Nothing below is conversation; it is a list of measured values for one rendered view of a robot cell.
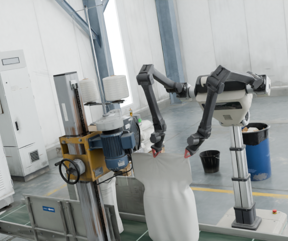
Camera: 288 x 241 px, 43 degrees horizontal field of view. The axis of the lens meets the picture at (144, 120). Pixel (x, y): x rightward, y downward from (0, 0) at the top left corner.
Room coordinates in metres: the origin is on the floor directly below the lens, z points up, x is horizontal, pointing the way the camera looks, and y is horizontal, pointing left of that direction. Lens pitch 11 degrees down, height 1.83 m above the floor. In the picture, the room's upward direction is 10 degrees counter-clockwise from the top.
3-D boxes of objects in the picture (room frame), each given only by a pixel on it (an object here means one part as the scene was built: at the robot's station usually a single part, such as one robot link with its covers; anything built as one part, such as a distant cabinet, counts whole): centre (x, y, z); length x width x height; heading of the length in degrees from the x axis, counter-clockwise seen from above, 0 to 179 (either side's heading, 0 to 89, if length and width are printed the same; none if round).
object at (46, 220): (2.87, 0.76, 0.54); 1.05 x 0.02 x 0.41; 55
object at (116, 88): (2.49, 0.15, 1.61); 0.17 x 0.17 x 0.17
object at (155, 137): (2.50, -0.08, 1.24); 0.11 x 0.09 x 0.12; 143
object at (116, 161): (2.37, 0.23, 1.21); 0.15 x 0.15 x 0.25
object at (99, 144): (2.39, 0.32, 1.27); 0.12 x 0.09 x 0.09; 145
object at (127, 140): (2.35, 0.12, 1.25); 0.10 x 0.08 x 0.12; 170
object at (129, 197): (3.31, 0.46, 0.54); 1.05 x 0.02 x 0.41; 55
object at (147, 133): (6.12, 0.06, 0.44); 0.68 x 0.44 x 0.15; 145
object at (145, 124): (6.26, 0.22, 0.56); 0.67 x 0.43 x 0.15; 55
